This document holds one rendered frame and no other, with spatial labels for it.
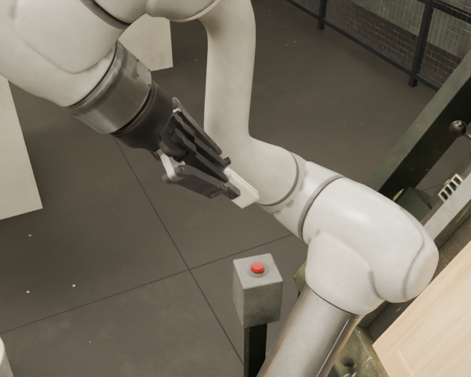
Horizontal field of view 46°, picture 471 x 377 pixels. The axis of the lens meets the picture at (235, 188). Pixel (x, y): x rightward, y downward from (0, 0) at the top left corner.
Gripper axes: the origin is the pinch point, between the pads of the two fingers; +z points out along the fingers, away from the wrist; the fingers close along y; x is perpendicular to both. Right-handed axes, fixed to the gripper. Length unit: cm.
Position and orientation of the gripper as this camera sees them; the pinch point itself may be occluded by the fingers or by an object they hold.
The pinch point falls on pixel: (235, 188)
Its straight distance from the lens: 73.5
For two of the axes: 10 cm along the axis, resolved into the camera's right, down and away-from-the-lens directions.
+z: 5.9, 4.6, 6.6
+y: -1.2, -7.7, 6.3
